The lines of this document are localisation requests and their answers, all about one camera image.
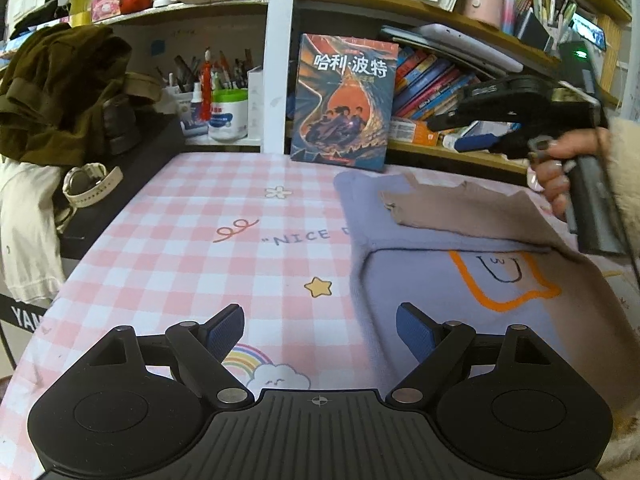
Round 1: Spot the row of colourful books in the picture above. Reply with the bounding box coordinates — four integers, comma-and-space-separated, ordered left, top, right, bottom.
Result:
392, 46, 483, 121

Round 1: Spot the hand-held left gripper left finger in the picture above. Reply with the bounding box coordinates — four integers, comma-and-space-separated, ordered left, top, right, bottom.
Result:
82, 304, 251, 411

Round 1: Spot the pink checkered cartoon desk mat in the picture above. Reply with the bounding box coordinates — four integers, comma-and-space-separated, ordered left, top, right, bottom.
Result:
0, 152, 640, 480

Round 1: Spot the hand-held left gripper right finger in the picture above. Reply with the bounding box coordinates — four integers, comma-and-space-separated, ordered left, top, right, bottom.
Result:
385, 302, 558, 408

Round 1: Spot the black holder with pens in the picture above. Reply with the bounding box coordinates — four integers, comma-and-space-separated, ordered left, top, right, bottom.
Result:
515, 0, 578, 53

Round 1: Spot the purple and brown sweater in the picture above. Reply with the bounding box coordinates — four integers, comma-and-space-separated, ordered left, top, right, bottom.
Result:
334, 170, 626, 411

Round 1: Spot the fantasy novel book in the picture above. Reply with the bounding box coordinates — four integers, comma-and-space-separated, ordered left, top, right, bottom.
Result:
290, 33, 400, 165

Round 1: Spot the small spray bottle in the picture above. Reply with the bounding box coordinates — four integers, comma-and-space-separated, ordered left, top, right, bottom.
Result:
189, 82, 210, 128

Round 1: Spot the flat stack of thin booklets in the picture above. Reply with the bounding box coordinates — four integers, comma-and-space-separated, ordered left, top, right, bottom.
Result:
381, 24, 436, 50

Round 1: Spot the white wooden bookshelf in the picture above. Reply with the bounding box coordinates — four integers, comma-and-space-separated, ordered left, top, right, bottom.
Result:
0, 0, 640, 186

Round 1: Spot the tall white box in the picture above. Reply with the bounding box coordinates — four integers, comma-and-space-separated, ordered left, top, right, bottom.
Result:
246, 65, 264, 142

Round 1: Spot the person's right hand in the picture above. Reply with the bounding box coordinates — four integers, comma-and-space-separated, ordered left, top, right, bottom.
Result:
526, 127, 613, 221

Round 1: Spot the white wristwatch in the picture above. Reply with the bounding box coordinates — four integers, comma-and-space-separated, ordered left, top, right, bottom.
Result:
62, 161, 124, 207

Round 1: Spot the olive green jacket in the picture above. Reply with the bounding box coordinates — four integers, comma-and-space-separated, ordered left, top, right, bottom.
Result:
0, 22, 166, 166

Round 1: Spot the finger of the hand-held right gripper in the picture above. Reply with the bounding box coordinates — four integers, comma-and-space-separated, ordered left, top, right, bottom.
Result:
452, 134, 523, 155
427, 102, 501, 133

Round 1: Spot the pen holder with pens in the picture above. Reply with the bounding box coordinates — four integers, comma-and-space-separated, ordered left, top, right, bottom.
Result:
162, 47, 253, 93

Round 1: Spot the colourful marker pack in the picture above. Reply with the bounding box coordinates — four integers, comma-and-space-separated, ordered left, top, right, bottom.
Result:
501, 0, 533, 36

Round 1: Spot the white cloth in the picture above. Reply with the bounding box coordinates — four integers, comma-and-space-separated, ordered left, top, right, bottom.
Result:
0, 159, 68, 306

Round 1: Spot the white tub with green lid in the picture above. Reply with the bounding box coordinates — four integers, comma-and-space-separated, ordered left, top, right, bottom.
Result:
207, 89, 249, 142

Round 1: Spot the orange and white box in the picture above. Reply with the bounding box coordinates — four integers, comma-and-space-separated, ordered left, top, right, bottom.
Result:
389, 117, 441, 147

